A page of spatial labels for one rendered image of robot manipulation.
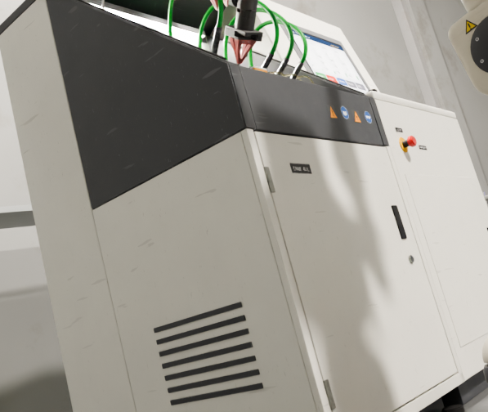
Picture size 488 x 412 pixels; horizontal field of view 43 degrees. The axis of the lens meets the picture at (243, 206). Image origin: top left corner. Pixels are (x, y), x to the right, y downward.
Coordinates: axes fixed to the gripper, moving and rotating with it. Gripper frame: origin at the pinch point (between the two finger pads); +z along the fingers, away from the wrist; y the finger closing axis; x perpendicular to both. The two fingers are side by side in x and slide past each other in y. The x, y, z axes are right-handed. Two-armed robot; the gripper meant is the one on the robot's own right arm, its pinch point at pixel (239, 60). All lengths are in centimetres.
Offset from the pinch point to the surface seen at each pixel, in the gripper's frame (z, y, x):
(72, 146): 28, 15, 44
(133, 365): 72, -31, 47
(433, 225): 41, -47, -48
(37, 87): 17, 38, 46
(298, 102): 2.8, -32.7, 5.7
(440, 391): 68, -81, -17
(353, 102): 6.4, -25.7, -23.5
